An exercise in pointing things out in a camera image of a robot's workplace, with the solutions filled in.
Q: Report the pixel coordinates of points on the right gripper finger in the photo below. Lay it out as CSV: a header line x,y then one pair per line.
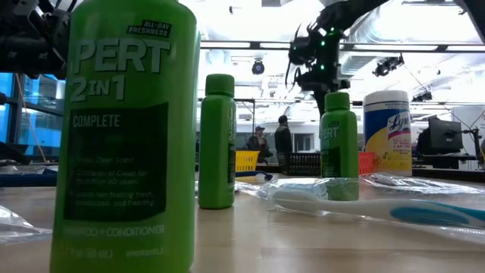
x,y
320,102

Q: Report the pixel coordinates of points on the green Pert shampoo bottle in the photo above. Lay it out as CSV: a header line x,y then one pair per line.
x,y
217,151
339,144
125,151

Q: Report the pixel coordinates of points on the dark blue disposable razor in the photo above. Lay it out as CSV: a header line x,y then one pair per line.
x,y
252,174

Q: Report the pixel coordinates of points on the blue white toothbrush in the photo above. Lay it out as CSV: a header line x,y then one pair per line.
x,y
379,210

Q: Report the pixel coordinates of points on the plastic black comb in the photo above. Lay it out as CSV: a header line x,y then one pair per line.
x,y
417,185

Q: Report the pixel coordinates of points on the clear plastic toothbrush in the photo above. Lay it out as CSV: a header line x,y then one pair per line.
x,y
15,225

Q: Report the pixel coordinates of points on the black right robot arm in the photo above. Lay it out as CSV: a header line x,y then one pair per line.
x,y
352,11

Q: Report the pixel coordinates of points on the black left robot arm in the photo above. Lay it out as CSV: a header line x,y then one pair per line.
x,y
26,41

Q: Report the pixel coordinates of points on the person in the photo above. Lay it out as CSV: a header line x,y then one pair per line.
x,y
283,140

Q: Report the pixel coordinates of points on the black plastic basket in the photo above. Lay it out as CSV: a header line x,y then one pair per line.
x,y
303,164

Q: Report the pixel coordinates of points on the Lysol wipes canister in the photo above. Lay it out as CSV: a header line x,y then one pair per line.
x,y
388,132

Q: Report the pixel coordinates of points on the person's feet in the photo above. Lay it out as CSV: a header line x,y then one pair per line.
x,y
259,146

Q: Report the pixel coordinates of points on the orange plastic basket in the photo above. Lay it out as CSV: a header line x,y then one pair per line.
x,y
365,163

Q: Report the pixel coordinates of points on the yellow plastic basket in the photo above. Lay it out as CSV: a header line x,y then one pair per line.
x,y
246,161

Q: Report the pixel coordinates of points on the clear plastic wrapped comb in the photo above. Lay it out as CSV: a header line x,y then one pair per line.
x,y
248,188

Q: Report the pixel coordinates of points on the black overhead beam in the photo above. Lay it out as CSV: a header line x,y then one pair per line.
x,y
441,48

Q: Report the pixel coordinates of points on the black computer monitor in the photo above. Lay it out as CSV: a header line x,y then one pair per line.
x,y
445,136

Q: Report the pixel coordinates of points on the black background desk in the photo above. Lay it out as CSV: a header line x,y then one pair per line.
x,y
447,161

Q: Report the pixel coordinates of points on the silver ventilation duct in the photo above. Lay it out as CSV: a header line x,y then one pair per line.
x,y
360,64

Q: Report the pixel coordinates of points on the black ceiling dome camera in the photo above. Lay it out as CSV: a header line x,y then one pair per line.
x,y
258,68

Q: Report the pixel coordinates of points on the black ceiling camera rig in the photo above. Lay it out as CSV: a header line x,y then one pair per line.
x,y
386,66
422,97

